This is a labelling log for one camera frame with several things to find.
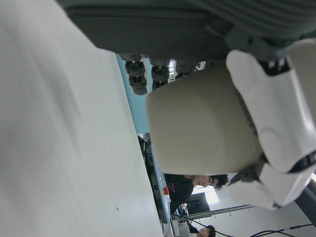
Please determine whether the light blue teach pendant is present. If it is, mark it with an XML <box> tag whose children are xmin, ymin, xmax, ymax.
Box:
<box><xmin>149</xmin><ymin>145</ymin><xmax>175</xmax><ymax>237</ymax></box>

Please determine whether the person with glasses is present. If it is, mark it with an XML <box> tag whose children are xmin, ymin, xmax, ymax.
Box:
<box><xmin>189</xmin><ymin>223</ymin><xmax>217</xmax><ymax>237</ymax></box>

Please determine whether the beige paper cup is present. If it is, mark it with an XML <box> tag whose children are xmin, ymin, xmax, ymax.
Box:
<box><xmin>145</xmin><ymin>68</ymin><xmax>269</xmax><ymax>176</ymax></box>

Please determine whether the man in black shirt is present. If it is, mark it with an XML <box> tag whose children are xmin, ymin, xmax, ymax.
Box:
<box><xmin>164</xmin><ymin>173</ymin><xmax>230</xmax><ymax>214</ymax></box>

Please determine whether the black monitor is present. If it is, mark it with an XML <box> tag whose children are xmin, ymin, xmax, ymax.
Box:
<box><xmin>187</xmin><ymin>192</ymin><xmax>211</xmax><ymax>211</ymax></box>

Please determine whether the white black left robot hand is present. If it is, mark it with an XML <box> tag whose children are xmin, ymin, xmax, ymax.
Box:
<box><xmin>55</xmin><ymin>0</ymin><xmax>316</xmax><ymax>210</ymax></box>

